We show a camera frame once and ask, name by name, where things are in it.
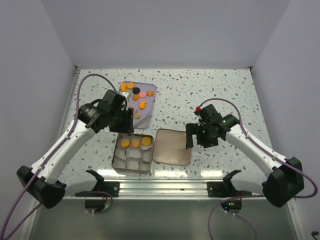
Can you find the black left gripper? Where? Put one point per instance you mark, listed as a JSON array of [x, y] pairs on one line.
[[127, 126]]

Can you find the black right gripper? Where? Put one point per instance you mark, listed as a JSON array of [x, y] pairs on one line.
[[194, 128]]

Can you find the orange animal shaped cookie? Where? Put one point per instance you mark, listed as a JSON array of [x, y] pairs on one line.
[[142, 105]]

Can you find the orange round biscuit cookie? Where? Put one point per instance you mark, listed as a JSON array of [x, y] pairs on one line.
[[125, 143]]

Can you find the orange flower cookie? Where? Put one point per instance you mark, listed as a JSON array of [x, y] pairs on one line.
[[136, 143]]

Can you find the orange round cookie large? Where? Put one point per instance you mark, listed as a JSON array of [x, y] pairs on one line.
[[146, 141]]

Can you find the metal tongs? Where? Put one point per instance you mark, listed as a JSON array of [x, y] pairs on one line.
[[129, 123]]

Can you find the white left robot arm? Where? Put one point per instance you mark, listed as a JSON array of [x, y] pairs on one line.
[[41, 179]]

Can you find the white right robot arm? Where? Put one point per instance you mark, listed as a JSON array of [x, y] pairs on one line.
[[282, 179]]

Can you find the brown round cookie centre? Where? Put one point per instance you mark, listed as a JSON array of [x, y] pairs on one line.
[[135, 97]]

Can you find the lilac plastic tray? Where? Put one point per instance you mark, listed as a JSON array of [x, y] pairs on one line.
[[141, 98]]

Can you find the pink round cookie upper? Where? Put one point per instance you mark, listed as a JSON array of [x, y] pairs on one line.
[[142, 94]]

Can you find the black round cookie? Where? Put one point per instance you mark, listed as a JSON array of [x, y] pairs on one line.
[[136, 90]]

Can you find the gold cookie tin lid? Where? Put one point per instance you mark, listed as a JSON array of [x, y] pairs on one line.
[[170, 147]]

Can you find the brown flower cookie right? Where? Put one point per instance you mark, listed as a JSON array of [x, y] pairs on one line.
[[150, 93]]

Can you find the orange star cookie top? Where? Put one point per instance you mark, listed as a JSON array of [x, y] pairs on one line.
[[123, 86]]

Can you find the gold cookie tin base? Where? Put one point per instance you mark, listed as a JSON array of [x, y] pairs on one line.
[[133, 160]]

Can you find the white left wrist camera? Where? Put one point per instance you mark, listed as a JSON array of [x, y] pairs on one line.
[[126, 94]]

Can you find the aluminium mounting rail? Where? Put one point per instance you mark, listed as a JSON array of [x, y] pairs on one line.
[[156, 189]]

